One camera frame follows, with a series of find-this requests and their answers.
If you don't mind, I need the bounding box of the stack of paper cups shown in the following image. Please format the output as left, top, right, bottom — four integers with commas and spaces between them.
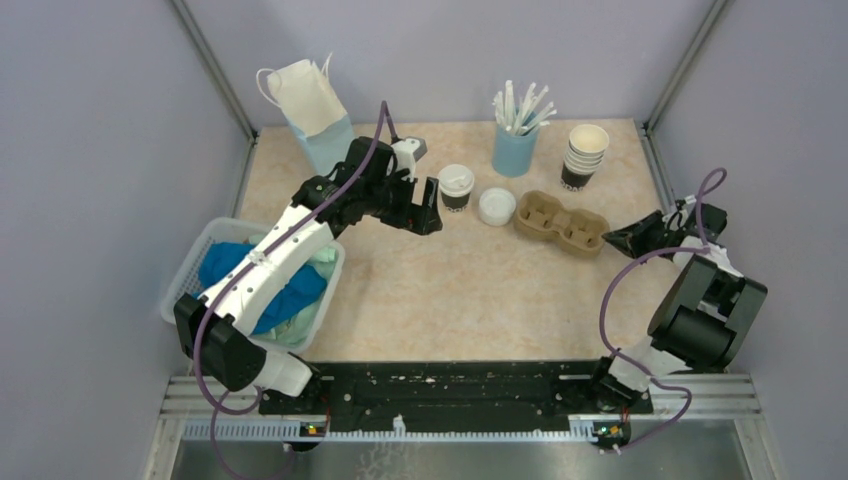
560, 124, 610, 191

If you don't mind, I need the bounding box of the white wrapped straws bundle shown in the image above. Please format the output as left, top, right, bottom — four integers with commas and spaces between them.
492, 80, 558, 137

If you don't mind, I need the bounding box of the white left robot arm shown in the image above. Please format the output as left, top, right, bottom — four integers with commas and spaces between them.
173, 136, 442, 414

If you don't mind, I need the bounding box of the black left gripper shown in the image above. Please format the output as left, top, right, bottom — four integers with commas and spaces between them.
363, 166, 442, 235

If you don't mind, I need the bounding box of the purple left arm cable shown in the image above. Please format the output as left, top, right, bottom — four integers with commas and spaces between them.
192, 100, 399, 480

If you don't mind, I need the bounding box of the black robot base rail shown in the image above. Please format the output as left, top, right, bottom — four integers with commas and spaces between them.
259, 358, 653, 433

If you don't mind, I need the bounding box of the white coffee cup lid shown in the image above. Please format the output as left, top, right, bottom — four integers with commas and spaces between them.
437, 164, 475, 197

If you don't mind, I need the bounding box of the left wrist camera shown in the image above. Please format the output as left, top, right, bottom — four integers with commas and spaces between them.
392, 136, 428, 182

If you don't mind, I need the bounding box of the black paper coffee cup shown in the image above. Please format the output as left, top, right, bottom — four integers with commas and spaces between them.
440, 186, 473, 213

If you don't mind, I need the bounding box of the mint green cloth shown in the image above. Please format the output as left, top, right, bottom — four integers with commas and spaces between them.
253, 246, 339, 349

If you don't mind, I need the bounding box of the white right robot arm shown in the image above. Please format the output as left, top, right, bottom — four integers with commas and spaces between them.
586, 200, 768, 412

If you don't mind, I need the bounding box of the blue cloth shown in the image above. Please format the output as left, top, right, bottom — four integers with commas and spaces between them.
190, 242, 337, 335

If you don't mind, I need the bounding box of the stack of white cup lids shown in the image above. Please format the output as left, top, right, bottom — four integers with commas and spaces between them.
478, 187, 517, 227

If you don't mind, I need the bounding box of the blue cylindrical straw holder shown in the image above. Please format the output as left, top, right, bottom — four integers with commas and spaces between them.
491, 127, 539, 178

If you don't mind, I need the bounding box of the light blue paper bag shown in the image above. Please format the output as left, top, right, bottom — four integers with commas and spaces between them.
255, 59, 355, 175

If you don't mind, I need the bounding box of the brown cardboard cup carrier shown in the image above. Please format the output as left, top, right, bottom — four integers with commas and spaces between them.
513, 190, 610, 259

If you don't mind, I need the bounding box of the white plastic basket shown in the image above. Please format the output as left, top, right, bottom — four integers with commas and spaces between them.
160, 217, 346, 354

